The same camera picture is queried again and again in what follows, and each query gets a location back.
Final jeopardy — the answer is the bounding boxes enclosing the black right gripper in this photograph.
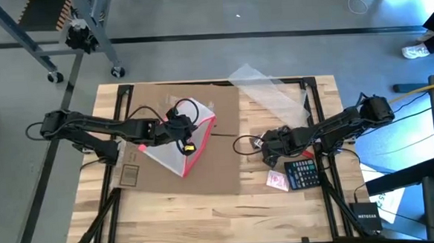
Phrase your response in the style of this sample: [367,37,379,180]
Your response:
[261,127,302,169]

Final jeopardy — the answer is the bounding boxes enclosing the black yellow striped mat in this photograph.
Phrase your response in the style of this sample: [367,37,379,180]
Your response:
[16,0,74,34]

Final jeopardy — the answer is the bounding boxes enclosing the black desk leg beam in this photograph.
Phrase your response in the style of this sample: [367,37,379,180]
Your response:
[363,157,434,197]

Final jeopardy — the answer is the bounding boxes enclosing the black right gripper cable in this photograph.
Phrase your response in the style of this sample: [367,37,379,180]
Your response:
[232,133,265,157]

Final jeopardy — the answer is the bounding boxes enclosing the thin black floor cable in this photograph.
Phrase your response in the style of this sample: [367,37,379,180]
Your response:
[393,107,434,125]
[368,134,434,157]
[392,91,432,114]

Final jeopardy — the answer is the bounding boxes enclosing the black Netgear network switch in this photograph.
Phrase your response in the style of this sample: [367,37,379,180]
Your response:
[349,201,383,233]

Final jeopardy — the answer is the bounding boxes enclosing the pink white card packet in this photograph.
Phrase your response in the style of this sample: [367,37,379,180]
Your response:
[264,167,292,194]

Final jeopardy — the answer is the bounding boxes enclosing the black caster wheel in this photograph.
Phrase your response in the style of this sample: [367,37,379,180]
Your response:
[46,70,65,85]
[110,65,126,79]

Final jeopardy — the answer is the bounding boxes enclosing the pink mesh zipper pouch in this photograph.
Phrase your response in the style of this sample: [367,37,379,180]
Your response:
[135,95,221,181]

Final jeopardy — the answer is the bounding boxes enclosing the black aluminium table frame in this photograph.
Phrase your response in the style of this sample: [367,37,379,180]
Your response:
[0,68,434,243]

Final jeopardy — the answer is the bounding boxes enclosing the white printed paper sheet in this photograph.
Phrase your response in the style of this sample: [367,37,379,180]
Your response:
[359,160,408,226]

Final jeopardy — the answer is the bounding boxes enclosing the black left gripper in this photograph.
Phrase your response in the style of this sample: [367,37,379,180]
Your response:
[152,106,199,158]

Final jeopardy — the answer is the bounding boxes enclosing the black calculator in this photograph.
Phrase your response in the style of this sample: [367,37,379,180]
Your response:
[283,158,323,192]

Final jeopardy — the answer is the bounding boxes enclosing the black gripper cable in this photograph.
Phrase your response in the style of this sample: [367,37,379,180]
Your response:
[232,133,265,157]
[126,97,202,142]

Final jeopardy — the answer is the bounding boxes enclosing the grey metal rolling cart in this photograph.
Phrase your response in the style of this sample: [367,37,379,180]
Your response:
[0,0,126,86]

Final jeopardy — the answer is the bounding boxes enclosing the brown cardboard box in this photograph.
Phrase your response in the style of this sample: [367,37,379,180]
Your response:
[106,78,245,202]

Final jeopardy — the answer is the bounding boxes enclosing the black tangled device bundle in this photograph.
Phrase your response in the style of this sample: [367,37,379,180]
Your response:
[64,16,100,56]

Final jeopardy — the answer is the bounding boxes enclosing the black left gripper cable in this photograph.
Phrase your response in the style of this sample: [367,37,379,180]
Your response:
[126,97,202,142]

